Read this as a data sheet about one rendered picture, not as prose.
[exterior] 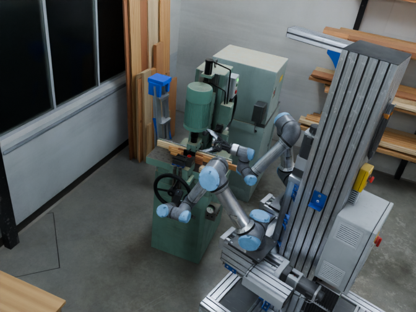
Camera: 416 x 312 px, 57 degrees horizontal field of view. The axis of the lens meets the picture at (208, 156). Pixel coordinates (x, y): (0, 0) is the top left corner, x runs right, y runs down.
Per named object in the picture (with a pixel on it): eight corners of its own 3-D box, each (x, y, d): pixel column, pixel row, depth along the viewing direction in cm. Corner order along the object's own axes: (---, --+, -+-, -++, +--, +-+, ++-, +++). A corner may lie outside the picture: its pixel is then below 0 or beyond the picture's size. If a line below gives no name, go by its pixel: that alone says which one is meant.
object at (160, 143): (156, 145, 296) (156, 140, 294) (158, 144, 298) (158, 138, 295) (229, 168, 283) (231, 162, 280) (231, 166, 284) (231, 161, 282)
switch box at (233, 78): (224, 96, 285) (228, 77, 277) (228, 92, 294) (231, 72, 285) (232, 99, 284) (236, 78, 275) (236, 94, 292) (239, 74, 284)
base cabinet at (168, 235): (150, 246, 328) (153, 180, 290) (177, 207, 375) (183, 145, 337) (198, 265, 318) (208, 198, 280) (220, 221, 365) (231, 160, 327)
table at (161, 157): (138, 169, 278) (139, 162, 274) (158, 150, 302) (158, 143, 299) (217, 195, 264) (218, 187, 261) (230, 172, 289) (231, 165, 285)
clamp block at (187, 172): (168, 175, 271) (169, 164, 266) (176, 166, 282) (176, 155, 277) (187, 181, 267) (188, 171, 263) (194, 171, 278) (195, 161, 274)
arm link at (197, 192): (221, 145, 215) (182, 195, 244) (214, 154, 206) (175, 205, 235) (238, 158, 215) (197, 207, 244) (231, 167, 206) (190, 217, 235)
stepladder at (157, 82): (151, 188, 397) (144, 78, 337) (163, 177, 417) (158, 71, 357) (164, 192, 391) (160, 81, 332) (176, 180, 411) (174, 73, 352)
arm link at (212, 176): (269, 234, 217) (220, 155, 205) (262, 252, 205) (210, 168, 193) (251, 239, 224) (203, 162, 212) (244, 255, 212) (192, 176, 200)
